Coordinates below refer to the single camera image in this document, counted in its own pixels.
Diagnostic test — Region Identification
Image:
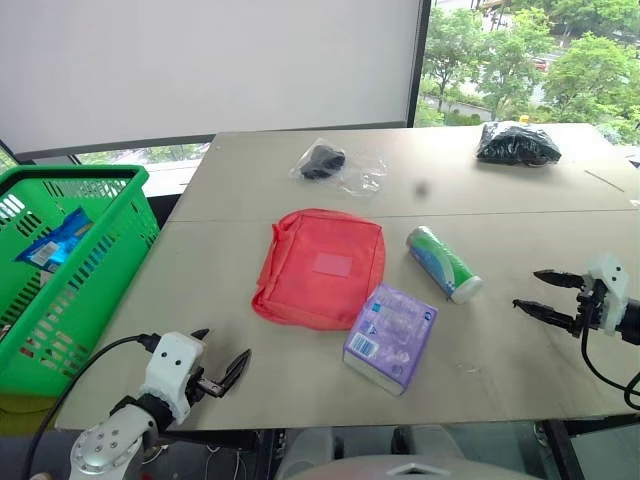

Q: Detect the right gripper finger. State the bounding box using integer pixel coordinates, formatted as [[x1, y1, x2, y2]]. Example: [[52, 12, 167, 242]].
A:
[[512, 298, 577, 335], [533, 269, 585, 290]]

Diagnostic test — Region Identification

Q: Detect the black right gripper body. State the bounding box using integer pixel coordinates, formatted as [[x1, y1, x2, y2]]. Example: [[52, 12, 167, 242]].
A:
[[569, 277, 610, 340]]

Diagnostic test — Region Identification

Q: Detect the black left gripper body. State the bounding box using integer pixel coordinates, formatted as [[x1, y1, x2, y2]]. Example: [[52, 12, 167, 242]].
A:
[[186, 366, 227, 402]]

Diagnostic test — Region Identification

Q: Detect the green plastic shopping basket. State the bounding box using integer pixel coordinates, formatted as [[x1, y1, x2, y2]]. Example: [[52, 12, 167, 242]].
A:
[[0, 164, 163, 399]]

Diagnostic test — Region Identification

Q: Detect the thin wooden stick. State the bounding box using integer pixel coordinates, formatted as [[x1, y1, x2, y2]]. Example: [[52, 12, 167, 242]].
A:
[[583, 169, 627, 193]]

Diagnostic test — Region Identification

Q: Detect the green white cylindrical canister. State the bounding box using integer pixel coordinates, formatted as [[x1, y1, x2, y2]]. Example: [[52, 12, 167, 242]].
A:
[[405, 224, 484, 306]]

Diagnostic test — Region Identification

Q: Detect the red fabric zip pouch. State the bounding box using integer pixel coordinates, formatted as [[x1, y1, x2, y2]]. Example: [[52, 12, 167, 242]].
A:
[[250, 207, 388, 333]]

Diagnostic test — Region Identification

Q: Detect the black table leg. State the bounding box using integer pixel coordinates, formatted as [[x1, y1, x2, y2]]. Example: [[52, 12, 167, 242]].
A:
[[533, 418, 595, 480]]

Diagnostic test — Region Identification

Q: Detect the black bundle in plastic wrap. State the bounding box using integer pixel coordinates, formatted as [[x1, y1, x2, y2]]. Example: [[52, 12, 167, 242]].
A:
[[474, 120, 562, 168]]

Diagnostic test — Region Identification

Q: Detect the purple tissue pack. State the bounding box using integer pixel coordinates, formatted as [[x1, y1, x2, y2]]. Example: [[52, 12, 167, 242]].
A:
[[341, 282, 440, 398]]

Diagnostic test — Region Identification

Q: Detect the blue snack packet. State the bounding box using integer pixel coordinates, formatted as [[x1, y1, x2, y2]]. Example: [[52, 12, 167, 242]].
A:
[[13, 206, 97, 274]]

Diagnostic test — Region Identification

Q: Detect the grey robot torso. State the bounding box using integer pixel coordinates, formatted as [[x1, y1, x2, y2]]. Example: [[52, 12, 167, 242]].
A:
[[273, 423, 535, 480]]

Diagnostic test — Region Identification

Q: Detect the grey cloth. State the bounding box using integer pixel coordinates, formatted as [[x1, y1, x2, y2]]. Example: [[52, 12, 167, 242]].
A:
[[299, 143, 348, 181]]

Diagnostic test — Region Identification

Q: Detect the clear plastic bag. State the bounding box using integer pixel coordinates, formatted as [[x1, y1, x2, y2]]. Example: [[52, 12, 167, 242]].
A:
[[287, 137, 391, 198]]

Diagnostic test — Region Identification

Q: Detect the white roller blind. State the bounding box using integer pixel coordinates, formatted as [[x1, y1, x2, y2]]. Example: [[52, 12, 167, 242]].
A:
[[0, 0, 424, 155]]

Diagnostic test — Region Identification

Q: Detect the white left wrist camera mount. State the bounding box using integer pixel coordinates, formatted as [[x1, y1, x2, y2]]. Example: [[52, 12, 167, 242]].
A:
[[139, 330, 208, 427]]

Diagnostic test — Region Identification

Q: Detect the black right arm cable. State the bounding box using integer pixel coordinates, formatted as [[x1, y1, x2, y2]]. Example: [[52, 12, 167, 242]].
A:
[[579, 324, 640, 412]]

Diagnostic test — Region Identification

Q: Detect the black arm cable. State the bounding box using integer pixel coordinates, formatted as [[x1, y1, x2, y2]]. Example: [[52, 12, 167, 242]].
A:
[[579, 324, 640, 412], [23, 333, 160, 480]]

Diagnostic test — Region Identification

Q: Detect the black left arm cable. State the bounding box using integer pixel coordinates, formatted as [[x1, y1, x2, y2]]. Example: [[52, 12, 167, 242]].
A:
[[23, 333, 160, 480]]

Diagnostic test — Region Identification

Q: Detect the black window frame post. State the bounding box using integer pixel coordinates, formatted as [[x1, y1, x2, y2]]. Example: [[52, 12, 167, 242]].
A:
[[405, 0, 433, 129]]

